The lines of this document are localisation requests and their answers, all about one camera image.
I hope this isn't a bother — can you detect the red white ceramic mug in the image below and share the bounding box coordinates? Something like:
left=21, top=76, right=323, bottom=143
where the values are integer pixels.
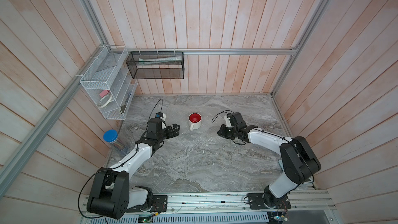
left=189, top=113, right=202, bottom=131

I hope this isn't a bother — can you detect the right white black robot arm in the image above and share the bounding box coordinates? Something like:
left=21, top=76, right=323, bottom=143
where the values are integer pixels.
left=217, top=110, right=321, bottom=208

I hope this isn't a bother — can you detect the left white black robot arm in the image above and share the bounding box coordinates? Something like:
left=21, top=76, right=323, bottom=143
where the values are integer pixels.
left=87, top=117, right=180, bottom=219

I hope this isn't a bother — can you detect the blue lid plastic jar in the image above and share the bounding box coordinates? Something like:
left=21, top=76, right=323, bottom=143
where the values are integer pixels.
left=103, top=130, right=130, bottom=156

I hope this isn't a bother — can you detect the white tape roll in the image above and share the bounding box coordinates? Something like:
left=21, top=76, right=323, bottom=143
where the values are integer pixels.
left=97, top=93, right=113, bottom=109

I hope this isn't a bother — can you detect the pink eraser block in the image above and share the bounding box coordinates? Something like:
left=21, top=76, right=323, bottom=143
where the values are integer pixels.
left=99, top=90, right=109, bottom=98

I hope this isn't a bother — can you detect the paper sheet in basket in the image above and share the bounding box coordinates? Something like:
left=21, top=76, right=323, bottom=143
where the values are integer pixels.
left=138, top=55, right=183, bottom=65

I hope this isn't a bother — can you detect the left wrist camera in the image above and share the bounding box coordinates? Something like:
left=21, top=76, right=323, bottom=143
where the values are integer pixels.
left=155, top=112, right=166, bottom=125

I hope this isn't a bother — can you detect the black camera cable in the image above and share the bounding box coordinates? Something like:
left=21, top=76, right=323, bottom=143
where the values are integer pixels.
left=211, top=109, right=234, bottom=123

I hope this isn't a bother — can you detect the black mesh wall basket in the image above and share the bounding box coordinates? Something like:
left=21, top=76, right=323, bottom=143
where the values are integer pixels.
left=126, top=52, right=185, bottom=79

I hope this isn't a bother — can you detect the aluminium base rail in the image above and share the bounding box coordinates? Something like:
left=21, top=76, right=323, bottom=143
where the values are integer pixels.
left=79, top=189, right=336, bottom=217

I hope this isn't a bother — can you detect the white wire mesh shelf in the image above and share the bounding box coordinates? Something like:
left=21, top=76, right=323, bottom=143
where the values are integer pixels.
left=80, top=45, right=138, bottom=120

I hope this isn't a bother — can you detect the horizontal aluminium wall rail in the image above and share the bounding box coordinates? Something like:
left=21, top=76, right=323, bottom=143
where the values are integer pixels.
left=126, top=48, right=298, bottom=56

